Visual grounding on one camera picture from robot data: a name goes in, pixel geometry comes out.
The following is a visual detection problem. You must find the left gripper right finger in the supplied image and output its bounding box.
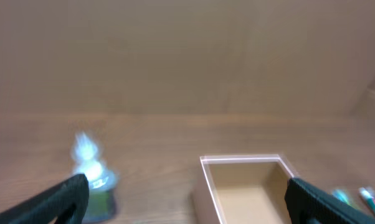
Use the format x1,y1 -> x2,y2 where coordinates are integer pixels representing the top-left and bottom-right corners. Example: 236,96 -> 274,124
285,177 -> 375,224

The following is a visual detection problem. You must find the Colgate toothpaste tube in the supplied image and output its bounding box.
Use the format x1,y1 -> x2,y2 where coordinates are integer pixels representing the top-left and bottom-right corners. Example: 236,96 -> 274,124
358,187 -> 375,215

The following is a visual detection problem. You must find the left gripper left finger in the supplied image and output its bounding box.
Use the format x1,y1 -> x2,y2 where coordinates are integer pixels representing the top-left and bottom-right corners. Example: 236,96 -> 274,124
0,174 -> 89,224

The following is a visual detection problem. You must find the open cardboard box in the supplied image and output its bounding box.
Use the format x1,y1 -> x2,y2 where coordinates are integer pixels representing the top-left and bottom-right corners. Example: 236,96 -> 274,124
192,154 -> 297,224

